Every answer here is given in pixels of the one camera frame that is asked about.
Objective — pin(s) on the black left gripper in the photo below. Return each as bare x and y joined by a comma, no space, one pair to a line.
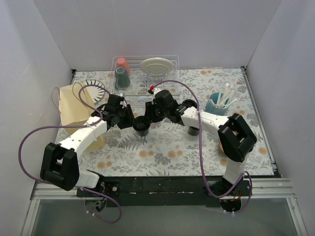
125,115

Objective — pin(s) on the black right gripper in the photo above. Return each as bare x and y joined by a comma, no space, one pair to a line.
152,112

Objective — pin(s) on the black cup lid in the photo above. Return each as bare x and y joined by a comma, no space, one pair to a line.
141,124

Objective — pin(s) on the black coffee cup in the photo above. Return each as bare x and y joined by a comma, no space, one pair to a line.
143,133

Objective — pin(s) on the stack of black cups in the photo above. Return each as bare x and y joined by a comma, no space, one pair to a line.
193,131

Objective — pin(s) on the brown cardboard cup carriers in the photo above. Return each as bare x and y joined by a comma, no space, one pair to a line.
221,148

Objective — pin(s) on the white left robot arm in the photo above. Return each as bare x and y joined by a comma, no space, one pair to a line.
60,161

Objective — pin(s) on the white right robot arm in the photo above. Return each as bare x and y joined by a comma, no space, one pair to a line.
236,137

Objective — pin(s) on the dark green mug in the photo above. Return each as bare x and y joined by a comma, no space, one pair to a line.
122,78

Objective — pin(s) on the striped black white plate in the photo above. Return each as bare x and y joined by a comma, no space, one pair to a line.
95,90

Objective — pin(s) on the stack of black lids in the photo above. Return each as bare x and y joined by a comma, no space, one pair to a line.
190,103

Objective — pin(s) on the floral table mat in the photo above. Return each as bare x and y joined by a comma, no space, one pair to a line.
168,149

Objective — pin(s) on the cream ceramic plate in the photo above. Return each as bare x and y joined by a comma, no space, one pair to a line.
156,66

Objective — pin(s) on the brown paper bag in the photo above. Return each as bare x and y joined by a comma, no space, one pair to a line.
72,110

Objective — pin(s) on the pink cup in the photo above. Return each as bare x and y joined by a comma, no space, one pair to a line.
122,62

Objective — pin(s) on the blue cup holder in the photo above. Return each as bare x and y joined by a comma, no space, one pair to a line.
212,107

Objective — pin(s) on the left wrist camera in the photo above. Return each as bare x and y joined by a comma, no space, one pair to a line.
122,100

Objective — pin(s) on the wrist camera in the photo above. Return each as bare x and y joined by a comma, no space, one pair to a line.
153,91
122,100

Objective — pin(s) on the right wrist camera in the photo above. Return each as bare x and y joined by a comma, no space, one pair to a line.
153,91

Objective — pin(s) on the white wire dish rack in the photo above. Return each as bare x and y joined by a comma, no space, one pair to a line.
140,81

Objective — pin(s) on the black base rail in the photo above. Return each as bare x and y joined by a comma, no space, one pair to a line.
153,191

